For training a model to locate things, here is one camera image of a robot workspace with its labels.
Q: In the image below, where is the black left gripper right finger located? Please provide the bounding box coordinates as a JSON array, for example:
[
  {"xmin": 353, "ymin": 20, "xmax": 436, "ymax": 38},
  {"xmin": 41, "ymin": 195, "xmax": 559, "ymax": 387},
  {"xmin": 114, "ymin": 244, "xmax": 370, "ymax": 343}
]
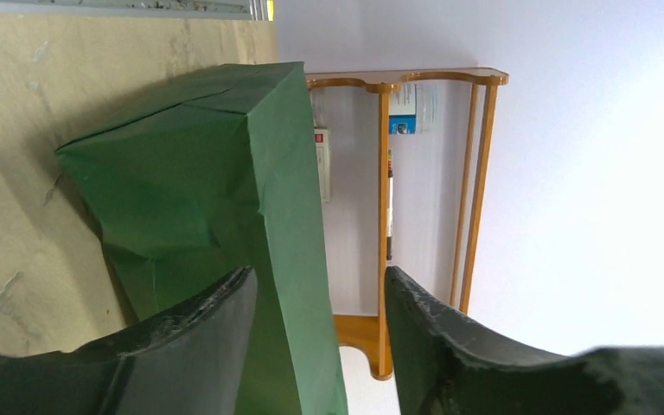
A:
[{"xmin": 385, "ymin": 266, "xmax": 664, "ymax": 414}]

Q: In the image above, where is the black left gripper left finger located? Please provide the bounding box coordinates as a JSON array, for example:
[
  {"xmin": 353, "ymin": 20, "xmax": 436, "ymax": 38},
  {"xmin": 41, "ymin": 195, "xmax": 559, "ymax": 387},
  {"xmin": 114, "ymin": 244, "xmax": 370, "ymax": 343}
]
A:
[{"xmin": 0, "ymin": 267, "xmax": 257, "ymax": 414}]

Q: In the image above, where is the green brown paper bag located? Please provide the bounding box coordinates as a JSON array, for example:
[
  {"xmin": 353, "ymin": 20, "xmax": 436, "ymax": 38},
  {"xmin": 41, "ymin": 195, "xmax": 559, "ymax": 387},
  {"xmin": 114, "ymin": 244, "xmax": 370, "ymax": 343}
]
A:
[{"xmin": 55, "ymin": 61, "xmax": 348, "ymax": 414}]

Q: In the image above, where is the orange wooden shelf rack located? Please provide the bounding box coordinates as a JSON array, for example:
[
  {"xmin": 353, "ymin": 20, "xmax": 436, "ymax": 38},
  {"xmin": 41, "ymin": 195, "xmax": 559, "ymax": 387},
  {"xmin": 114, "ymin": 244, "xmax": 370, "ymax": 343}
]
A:
[{"xmin": 307, "ymin": 67, "xmax": 509, "ymax": 381}]

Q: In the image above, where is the pack of coloured markers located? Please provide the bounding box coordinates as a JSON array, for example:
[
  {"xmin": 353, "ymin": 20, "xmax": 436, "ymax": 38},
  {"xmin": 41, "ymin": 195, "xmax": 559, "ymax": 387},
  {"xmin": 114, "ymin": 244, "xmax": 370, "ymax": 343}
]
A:
[{"xmin": 386, "ymin": 150, "xmax": 393, "ymax": 263}]

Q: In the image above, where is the blue white jar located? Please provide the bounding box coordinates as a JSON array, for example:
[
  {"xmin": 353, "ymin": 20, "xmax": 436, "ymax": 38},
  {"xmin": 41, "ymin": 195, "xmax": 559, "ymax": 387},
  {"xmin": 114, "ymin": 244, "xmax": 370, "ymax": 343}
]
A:
[{"xmin": 388, "ymin": 83, "xmax": 438, "ymax": 135}]

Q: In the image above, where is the white small box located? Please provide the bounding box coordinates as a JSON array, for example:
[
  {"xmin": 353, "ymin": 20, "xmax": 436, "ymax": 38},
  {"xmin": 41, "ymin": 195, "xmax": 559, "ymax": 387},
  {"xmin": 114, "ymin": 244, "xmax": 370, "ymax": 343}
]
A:
[{"xmin": 314, "ymin": 128, "xmax": 332, "ymax": 203}]

